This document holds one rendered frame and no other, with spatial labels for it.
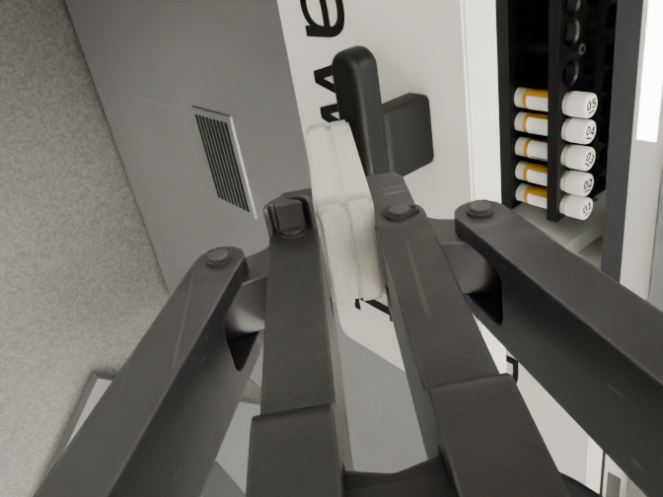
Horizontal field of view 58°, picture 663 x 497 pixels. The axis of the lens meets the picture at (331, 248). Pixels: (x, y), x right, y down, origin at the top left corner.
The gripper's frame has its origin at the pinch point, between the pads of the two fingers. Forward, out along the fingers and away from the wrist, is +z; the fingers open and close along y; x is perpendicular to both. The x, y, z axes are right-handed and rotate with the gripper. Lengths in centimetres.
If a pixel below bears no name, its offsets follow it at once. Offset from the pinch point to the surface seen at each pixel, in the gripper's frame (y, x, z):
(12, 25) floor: -44, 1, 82
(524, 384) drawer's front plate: 10.1, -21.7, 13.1
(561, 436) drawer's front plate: 11.8, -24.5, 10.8
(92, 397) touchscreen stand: -53, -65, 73
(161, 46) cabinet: -17, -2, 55
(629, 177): 14.5, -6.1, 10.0
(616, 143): 14.0, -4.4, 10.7
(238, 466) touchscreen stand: -35, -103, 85
